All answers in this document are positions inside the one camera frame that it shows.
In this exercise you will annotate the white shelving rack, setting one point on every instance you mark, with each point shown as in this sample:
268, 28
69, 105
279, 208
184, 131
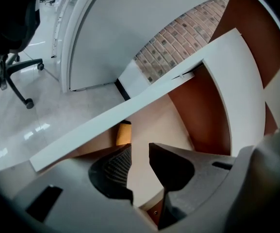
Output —
56, 25

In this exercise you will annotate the grey refrigerator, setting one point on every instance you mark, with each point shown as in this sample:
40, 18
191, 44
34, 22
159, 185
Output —
120, 28

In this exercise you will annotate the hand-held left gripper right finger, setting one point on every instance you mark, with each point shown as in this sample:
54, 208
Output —
178, 169

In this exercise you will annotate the black office chair with headrest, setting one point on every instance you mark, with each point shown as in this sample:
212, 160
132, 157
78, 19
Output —
11, 64

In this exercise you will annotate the white desk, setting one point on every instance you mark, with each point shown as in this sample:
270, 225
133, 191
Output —
239, 76

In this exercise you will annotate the white drawer with brown inside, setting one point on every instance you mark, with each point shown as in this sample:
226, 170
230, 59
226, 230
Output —
120, 110

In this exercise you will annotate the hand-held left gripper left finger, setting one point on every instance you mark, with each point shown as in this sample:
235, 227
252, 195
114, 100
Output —
81, 190

